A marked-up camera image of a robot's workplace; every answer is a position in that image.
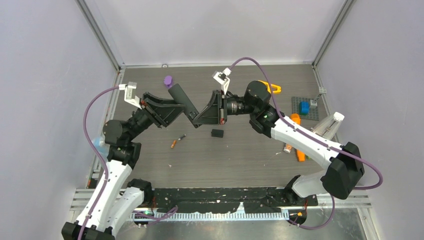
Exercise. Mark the yellow triangular toy block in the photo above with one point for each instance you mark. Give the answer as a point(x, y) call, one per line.
point(272, 88)

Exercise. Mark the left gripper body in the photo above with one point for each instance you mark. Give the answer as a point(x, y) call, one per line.
point(150, 113)

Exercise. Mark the blue lego brick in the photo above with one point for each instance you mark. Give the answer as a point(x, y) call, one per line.
point(303, 108)

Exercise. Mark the purple plastic cap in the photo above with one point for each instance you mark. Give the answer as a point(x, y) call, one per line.
point(168, 81)

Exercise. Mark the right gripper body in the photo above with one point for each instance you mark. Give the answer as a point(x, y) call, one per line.
point(224, 106)

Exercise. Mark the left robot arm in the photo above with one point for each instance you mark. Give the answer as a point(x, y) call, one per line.
point(106, 212)

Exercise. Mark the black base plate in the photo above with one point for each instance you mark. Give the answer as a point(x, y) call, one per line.
point(224, 200)

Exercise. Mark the black remote control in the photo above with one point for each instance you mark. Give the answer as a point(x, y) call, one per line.
point(180, 97)

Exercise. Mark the grey lego baseplate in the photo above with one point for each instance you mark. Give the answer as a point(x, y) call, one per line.
point(313, 113)

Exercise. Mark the orange plastic flashlight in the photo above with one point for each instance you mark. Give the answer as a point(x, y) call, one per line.
point(301, 157)

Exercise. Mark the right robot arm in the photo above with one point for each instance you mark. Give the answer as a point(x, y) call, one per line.
point(341, 166)

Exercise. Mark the small ice cream toy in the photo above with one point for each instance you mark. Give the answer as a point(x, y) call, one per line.
point(287, 148)

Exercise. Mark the grey lego technic beam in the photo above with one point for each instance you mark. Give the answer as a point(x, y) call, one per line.
point(317, 98)

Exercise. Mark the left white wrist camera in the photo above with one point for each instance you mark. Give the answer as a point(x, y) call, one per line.
point(130, 94)

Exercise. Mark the black remote battery cover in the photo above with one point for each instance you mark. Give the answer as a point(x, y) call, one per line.
point(217, 133)

